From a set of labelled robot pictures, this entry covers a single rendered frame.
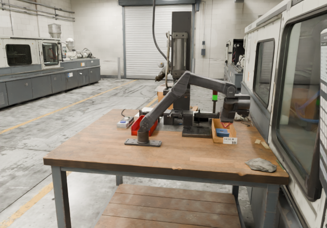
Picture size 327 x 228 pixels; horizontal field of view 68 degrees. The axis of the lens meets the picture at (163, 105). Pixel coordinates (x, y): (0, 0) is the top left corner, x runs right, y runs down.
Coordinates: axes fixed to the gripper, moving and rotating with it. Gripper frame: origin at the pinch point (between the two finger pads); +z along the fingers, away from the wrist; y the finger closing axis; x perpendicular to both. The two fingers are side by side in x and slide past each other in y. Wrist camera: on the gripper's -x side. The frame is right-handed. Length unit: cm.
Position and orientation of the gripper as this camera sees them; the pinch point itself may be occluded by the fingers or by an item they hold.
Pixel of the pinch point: (225, 124)
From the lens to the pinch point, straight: 140.9
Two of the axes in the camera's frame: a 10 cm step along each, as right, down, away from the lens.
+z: 0.6, 6.9, 7.2
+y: 1.5, -7.2, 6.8
